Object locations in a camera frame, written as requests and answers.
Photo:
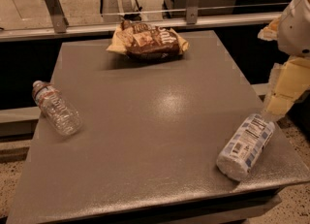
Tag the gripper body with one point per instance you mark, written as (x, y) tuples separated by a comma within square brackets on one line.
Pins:
[(295, 29)]

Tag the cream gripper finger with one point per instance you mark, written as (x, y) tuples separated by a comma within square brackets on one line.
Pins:
[(270, 32)]

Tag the brown chip bag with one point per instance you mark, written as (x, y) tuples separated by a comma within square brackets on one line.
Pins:
[(146, 42)]

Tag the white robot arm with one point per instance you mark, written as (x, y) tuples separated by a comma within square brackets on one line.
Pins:
[(294, 29)]

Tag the white labelled bottle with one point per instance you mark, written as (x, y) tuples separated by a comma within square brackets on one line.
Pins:
[(242, 151)]

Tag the clear plastic water bottle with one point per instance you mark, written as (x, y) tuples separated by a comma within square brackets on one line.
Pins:
[(60, 113)]

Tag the grey table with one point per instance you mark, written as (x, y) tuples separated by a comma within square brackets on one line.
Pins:
[(149, 140)]

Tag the horizontal metal rail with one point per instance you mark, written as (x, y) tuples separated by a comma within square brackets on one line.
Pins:
[(177, 24)]

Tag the left metal rail bracket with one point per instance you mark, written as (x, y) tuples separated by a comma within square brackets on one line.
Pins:
[(58, 19)]

